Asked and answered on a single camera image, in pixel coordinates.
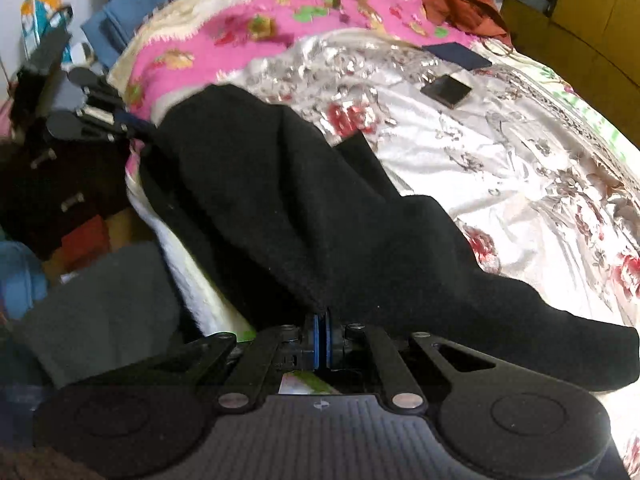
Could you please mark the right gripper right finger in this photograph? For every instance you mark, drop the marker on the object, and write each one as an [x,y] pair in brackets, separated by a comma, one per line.
[340,340]

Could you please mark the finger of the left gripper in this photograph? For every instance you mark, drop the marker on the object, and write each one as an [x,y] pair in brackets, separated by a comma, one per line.
[100,127]
[95,88]

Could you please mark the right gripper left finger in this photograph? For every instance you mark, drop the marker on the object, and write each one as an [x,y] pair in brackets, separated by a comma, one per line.
[304,349]

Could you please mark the black pants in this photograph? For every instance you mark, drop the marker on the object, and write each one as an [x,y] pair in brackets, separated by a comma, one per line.
[288,226]

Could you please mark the blue folded cloth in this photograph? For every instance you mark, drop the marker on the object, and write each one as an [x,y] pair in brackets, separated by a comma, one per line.
[145,5]

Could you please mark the white fleece underblanket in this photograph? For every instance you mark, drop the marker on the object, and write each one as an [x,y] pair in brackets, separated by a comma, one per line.
[209,308]

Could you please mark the pink floral blanket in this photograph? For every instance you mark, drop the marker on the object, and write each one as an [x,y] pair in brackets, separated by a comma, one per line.
[191,42]

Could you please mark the floral silver bedspread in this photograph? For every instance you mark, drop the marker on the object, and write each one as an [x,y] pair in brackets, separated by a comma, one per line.
[525,176]

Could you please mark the black phone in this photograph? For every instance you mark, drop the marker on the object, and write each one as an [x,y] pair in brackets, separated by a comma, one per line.
[446,90]

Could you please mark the rust red garment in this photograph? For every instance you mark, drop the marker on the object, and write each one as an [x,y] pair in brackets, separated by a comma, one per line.
[475,17]

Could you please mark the yellow wooden wardrobe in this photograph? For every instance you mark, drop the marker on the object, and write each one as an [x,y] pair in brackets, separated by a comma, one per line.
[592,44]

